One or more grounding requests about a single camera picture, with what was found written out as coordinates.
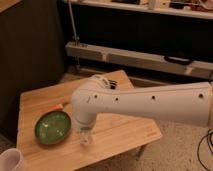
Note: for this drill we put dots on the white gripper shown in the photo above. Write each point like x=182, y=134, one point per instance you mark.
x=84, y=122

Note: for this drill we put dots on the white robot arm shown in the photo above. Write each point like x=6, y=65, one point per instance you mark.
x=184, y=103

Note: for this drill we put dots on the orange small object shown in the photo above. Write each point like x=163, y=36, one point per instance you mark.
x=57, y=107

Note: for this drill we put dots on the green bowl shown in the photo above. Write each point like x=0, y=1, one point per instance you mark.
x=52, y=127

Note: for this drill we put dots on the wooden table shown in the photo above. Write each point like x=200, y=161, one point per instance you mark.
x=112, y=135

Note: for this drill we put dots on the white long shelf board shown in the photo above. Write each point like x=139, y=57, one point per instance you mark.
x=140, y=60

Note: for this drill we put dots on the metal pole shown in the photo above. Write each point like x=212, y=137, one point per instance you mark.
x=76, y=38

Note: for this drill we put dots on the white mug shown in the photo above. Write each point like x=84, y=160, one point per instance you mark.
x=12, y=160

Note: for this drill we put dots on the upper white shelf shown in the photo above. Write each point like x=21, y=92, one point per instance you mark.
x=142, y=8

